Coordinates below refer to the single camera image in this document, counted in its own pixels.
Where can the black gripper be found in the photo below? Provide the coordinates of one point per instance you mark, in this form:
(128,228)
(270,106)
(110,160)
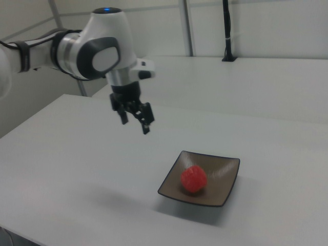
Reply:
(125,93)

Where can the red apple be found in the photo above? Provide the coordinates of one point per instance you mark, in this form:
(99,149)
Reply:
(194,179)

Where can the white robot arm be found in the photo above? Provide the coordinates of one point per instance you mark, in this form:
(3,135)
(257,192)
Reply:
(110,28)

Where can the brown square ceramic plate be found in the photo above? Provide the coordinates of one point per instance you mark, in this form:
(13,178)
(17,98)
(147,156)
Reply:
(220,171)

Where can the grey metal partition post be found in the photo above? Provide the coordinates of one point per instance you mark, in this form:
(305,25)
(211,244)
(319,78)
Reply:
(188,28)

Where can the black camera pole white band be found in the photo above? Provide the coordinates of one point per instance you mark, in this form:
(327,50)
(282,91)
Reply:
(227,30)

